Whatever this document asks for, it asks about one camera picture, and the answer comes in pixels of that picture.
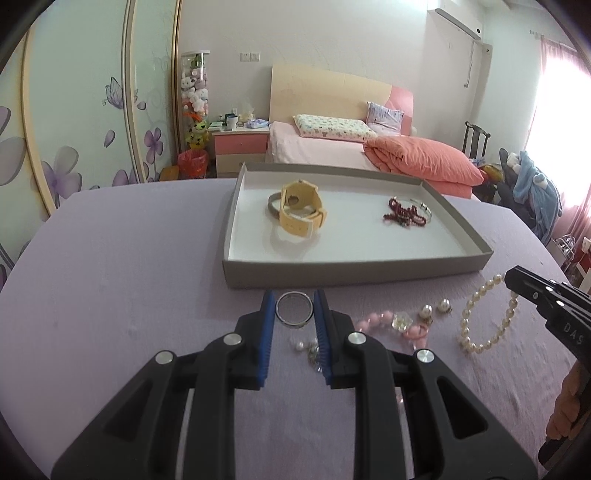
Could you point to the yellow wristwatch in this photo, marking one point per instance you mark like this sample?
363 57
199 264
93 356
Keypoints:
307 189

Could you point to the pearl earring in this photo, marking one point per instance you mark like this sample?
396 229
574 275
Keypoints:
444 306
425 312

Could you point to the red plastic bag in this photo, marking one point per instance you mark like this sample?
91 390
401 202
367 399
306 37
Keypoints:
193 164

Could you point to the grey cardboard tray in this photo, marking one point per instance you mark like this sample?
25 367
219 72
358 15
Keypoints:
369 244

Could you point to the small silver pendant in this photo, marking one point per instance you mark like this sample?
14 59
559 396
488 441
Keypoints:
315 354

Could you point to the beige and pink headboard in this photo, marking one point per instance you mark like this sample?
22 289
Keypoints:
323 90

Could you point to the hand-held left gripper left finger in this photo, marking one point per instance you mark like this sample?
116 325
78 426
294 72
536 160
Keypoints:
266 344

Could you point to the glass case of plush toys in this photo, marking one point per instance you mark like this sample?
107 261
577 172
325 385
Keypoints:
196 87

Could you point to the bed with pink sheet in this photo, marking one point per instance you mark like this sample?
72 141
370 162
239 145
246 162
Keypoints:
314 152

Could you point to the grey office chair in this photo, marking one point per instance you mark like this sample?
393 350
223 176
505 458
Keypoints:
504 184

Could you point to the blue plush robe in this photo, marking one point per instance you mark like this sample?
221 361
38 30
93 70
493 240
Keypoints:
535 189

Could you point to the floral sliding-door wardrobe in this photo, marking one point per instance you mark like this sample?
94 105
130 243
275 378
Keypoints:
69 92

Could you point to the salmon pink duvet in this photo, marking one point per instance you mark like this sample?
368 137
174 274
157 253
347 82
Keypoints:
415 157

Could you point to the pink and beige nightstand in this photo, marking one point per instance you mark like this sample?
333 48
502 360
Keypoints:
240 152

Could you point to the small pearl stud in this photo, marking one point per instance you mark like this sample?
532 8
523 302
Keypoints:
298 345

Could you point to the yellow plush toy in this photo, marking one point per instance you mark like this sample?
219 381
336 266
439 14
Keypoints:
197 135

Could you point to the dark wooden chair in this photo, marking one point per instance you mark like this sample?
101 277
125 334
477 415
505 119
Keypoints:
475 138

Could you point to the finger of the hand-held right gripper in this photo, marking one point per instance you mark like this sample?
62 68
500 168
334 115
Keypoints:
531 288

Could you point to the air conditioner pipe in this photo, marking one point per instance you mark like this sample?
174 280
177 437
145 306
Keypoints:
471 64

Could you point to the person's right hand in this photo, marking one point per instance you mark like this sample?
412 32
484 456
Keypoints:
570 406

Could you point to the small white patterned pillow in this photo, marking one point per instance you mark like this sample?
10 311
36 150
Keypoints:
385 117

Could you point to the white air conditioner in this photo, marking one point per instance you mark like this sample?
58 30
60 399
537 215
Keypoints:
457 21

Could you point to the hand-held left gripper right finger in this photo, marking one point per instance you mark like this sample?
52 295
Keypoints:
323 344

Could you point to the pink curtain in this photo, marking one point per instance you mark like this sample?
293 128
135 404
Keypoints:
554 50

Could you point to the white wall switch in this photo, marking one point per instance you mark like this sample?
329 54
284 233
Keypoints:
250 57

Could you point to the floral print pillow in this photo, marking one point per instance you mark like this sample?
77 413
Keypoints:
332 127

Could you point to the thin silver bangle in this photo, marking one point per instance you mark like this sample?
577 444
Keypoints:
427 206

